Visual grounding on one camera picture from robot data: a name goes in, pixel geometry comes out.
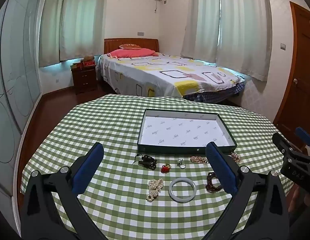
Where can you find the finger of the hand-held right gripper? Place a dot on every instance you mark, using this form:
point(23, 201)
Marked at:
point(281, 142)
point(304, 135)

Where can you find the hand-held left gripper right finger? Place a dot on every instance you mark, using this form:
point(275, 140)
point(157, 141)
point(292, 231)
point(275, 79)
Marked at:
point(223, 170)

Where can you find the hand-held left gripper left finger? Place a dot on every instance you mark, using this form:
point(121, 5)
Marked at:
point(88, 165)

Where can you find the green shallow cardboard box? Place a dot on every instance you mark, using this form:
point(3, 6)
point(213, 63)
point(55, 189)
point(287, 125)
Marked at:
point(185, 130)

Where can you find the white jade bangle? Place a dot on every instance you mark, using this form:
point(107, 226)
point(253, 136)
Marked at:
point(170, 189)

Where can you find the red knot charm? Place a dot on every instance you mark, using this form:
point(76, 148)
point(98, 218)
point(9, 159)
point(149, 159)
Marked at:
point(165, 168)

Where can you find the gold pearl brooch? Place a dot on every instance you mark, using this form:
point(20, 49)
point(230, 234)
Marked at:
point(235, 157)

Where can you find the green checked tablecloth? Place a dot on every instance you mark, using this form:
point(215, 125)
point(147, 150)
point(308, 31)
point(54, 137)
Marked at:
point(115, 130)

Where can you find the brown wooden door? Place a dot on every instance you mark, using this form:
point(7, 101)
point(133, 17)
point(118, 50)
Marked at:
point(300, 55)

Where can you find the dark wooden nightstand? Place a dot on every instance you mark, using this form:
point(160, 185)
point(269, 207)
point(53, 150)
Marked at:
point(83, 80)

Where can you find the red gift box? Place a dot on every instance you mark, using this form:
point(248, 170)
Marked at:
point(88, 63)

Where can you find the brown plush toy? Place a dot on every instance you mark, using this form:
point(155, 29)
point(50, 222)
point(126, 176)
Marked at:
point(88, 58)

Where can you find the bed with patterned sheet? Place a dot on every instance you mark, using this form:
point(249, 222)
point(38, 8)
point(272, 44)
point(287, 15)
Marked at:
point(170, 77)

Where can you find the glass sliding door wardrobe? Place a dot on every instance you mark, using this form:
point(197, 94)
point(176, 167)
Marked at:
point(14, 80)

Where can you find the white sheer curtain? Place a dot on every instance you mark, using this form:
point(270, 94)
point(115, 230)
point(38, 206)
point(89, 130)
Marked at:
point(82, 20)
point(245, 30)
point(51, 25)
point(202, 20)

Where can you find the pink pillow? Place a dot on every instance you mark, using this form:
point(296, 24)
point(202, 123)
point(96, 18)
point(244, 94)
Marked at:
point(130, 52)

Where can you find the orange cushion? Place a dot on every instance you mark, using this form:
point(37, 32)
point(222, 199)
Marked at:
point(130, 46)

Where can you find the wall light switch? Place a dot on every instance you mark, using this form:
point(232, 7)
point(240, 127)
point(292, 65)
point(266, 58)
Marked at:
point(283, 46)

